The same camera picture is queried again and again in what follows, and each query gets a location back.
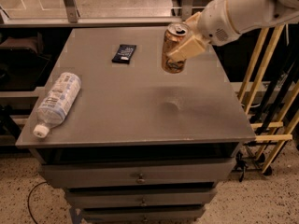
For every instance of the grey drawer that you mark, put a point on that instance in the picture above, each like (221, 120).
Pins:
(143, 214)
(140, 197)
(100, 175)

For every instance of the grey drawer cabinet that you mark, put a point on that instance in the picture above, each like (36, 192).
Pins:
(137, 112)

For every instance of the middle grey drawer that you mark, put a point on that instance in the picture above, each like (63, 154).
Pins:
(140, 197)

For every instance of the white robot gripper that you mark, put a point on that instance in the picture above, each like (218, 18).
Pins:
(214, 21)

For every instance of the dark blue rxbar wrapper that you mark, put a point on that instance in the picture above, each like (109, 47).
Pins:
(124, 54)

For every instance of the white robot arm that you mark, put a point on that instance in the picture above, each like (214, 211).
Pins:
(247, 15)

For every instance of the bottom grey drawer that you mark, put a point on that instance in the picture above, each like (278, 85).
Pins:
(143, 214)

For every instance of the top grey drawer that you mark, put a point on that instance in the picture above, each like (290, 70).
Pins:
(100, 175)

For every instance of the metal railing frame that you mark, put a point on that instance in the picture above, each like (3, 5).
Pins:
(93, 13)

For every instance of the clear plastic water bottle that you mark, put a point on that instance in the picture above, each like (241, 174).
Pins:
(56, 105)

